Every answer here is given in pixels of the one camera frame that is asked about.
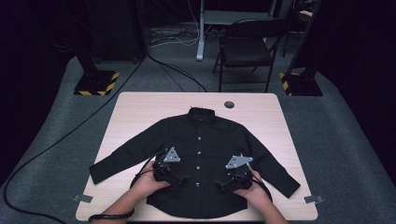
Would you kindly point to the white desk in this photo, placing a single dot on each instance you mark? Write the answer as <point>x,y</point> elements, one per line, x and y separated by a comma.
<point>200,37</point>

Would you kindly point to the grey metal clip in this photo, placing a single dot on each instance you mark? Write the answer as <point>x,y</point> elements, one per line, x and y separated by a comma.
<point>82,198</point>
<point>313,199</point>

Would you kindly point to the person's right hand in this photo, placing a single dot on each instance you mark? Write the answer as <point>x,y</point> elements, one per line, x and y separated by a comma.
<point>257,196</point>

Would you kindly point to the small tan object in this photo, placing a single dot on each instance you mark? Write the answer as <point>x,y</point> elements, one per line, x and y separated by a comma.
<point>306,13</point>

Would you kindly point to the metal stand with striped base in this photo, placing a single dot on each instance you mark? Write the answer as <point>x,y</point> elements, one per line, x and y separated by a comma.
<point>303,85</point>
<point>93,82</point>

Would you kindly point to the person's left hand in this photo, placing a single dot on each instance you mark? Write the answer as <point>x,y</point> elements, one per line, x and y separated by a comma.
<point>144,185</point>

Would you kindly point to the black button shirt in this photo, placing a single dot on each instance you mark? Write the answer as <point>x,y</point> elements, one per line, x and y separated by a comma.
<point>199,137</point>

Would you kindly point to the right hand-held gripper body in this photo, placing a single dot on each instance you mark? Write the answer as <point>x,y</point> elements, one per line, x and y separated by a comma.
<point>238,161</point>

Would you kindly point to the black folding chair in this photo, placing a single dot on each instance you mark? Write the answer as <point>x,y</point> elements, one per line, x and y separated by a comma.
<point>246,49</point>

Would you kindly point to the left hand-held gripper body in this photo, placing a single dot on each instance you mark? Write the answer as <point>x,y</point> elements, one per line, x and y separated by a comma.
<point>171,155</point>

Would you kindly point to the round black table grommet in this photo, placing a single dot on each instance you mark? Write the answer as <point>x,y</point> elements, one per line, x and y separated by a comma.
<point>229,104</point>

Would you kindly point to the dark cabinet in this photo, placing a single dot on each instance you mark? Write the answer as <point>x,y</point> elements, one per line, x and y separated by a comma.
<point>115,31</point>

